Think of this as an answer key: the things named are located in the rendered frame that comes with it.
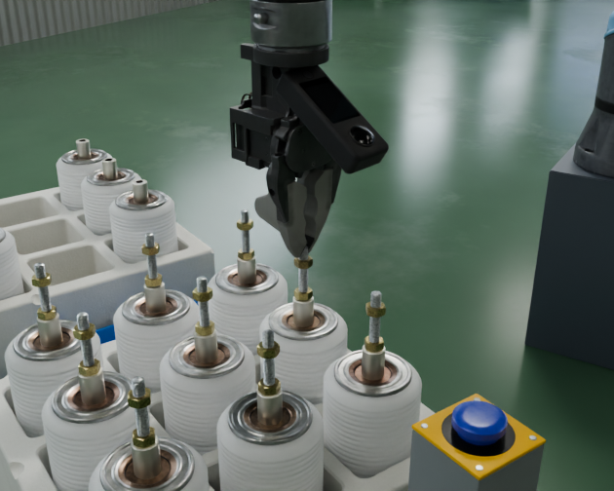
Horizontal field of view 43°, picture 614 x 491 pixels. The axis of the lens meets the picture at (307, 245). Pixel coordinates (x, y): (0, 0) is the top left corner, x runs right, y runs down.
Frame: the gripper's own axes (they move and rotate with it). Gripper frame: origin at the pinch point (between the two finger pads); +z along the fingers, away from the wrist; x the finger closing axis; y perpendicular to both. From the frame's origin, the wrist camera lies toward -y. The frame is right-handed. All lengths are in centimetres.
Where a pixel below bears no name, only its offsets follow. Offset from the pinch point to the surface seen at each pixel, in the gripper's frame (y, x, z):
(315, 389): -3.5, 2.4, 14.9
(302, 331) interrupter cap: -1.1, 1.8, 9.0
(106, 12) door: 301, -171, 29
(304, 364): -2.7, 3.2, 11.8
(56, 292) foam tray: 37.9, 9.0, 16.5
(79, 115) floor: 166, -72, 35
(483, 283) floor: 14, -63, 34
